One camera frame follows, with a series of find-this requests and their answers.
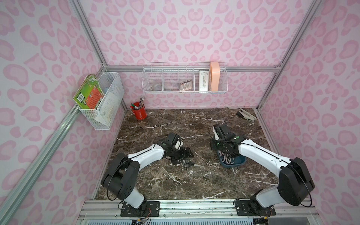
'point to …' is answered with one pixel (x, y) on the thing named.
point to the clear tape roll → (156, 87)
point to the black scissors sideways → (188, 164)
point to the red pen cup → (140, 114)
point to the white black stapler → (243, 113)
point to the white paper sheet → (108, 108)
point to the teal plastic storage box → (239, 161)
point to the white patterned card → (203, 80)
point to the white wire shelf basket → (185, 77)
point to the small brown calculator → (186, 85)
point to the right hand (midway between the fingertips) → (210, 143)
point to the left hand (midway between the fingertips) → (189, 157)
